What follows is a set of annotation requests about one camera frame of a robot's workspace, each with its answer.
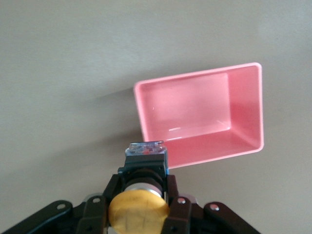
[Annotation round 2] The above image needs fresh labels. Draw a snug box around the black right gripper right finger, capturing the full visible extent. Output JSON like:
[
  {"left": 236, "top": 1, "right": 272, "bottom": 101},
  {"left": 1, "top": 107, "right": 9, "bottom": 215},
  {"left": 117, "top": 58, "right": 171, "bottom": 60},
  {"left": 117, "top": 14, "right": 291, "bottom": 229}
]
[{"left": 160, "top": 175, "right": 193, "bottom": 234}]

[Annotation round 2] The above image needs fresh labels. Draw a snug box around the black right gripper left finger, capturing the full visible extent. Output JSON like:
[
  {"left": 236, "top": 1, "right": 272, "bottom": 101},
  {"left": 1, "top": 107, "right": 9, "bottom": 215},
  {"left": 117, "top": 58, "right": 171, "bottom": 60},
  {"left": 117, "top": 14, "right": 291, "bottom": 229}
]
[{"left": 77, "top": 174, "right": 125, "bottom": 234}]

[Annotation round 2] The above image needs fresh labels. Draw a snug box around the yellow push button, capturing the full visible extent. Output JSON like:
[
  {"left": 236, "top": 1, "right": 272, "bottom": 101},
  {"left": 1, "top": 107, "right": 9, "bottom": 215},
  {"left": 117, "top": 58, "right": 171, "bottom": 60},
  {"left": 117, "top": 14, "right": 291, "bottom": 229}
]
[{"left": 108, "top": 140, "right": 171, "bottom": 234}]

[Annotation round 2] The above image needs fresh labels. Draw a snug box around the pink plastic box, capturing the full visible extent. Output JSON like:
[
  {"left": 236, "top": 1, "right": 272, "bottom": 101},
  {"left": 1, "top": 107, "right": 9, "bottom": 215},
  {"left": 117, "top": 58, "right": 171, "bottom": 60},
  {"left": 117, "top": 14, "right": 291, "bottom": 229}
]
[{"left": 133, "top": 62, "right": 265, "bottom": 170}]

